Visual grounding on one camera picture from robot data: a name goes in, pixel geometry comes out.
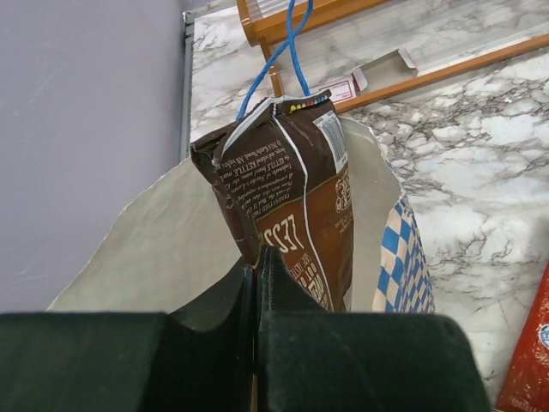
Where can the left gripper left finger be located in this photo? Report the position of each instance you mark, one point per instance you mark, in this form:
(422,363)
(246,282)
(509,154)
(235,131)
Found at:
(197,358)

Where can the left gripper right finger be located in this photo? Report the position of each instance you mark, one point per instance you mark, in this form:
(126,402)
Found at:
(310,359)

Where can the blue checkered paper bag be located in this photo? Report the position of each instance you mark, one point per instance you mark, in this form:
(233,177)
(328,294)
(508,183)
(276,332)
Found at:
(172,243)

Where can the brown kettle chips bag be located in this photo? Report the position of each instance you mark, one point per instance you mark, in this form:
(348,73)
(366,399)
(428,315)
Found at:
(280,175)

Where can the red Doritos chips bag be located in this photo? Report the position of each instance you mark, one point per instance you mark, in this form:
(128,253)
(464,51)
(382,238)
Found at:
(525,387)

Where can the wooden two-tier shelf rack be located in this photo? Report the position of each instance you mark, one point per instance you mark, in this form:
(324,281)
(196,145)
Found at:
(437,34)

